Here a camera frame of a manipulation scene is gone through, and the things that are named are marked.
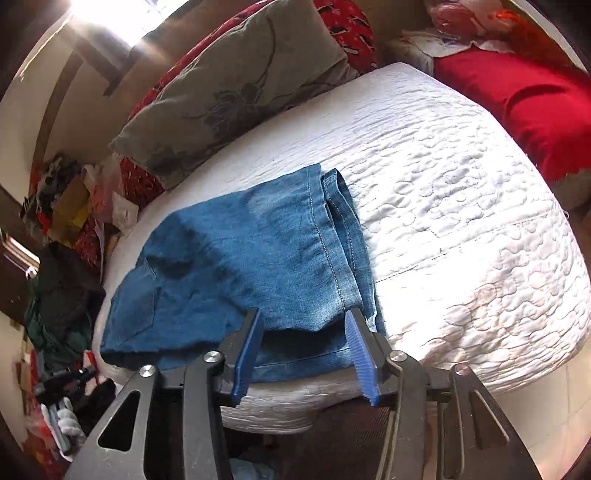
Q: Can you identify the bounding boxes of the grey floral pillow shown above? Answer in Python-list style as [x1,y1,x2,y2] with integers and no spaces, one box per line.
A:
[108,0,361,190]

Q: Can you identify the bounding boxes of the pile of mixed clutter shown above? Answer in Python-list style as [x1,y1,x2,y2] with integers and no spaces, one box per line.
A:
[18,154,139,268]

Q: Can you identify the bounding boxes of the plain red cloth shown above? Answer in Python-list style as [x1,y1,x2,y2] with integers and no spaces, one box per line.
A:
[434,46,591,185]

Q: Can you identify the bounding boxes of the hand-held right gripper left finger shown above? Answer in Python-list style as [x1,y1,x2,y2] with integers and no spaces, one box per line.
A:
[62,308,265,480]

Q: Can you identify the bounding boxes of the blue denim pants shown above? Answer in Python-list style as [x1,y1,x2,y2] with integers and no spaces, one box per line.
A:
[99,164,389,384]

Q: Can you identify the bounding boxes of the dark green cloth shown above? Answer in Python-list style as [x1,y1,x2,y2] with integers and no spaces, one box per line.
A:
[25,247,108,367]

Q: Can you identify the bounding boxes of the white glove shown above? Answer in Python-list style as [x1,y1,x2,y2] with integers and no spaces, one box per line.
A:
[46,397,88,439]

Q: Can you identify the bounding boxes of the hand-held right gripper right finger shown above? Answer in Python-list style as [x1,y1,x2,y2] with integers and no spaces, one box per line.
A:
[344,307,543,480]

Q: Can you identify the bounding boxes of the clear plastic bag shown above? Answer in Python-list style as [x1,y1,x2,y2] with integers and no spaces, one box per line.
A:
[422,0,522,47]

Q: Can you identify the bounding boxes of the window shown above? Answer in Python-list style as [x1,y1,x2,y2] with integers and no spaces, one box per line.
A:
[69,0,178,47]

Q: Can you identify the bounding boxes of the white quilted mattress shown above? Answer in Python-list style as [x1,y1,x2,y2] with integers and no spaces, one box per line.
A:
[92,62,591,435]

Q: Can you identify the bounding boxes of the white paper packet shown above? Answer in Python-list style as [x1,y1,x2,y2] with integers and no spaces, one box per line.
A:
[110,193,140,232]

